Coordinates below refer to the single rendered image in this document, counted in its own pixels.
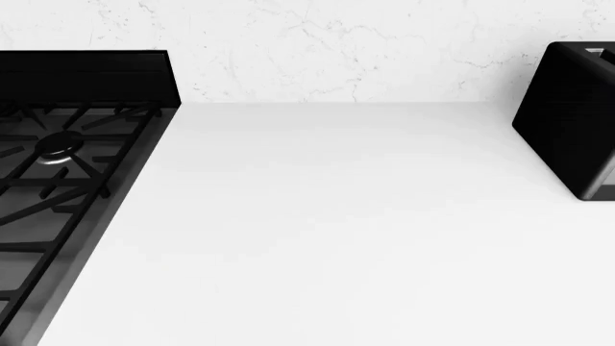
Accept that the black round gas burner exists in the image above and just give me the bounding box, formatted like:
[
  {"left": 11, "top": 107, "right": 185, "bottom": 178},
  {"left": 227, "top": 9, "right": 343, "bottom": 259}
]
[{"left": 36, "top": 130, "right": 86, "bottom": 166}]

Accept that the black toaster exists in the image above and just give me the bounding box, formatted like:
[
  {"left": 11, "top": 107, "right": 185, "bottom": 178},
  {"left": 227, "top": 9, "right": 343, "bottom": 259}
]
[{"left": 511, "top": 40, "right": 615, "bottom": 202}]

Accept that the black gas stove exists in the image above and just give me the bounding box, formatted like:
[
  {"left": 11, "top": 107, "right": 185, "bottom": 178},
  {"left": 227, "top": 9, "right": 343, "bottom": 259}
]
[{"left": 0, "top": 49, "right": 183, "bottom": 346}]

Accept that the black stove grate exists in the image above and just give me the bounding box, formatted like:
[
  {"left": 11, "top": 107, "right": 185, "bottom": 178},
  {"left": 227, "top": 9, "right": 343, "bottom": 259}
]
[{"left": 0, "top": 101, "right": 163, "bottom": 318}]

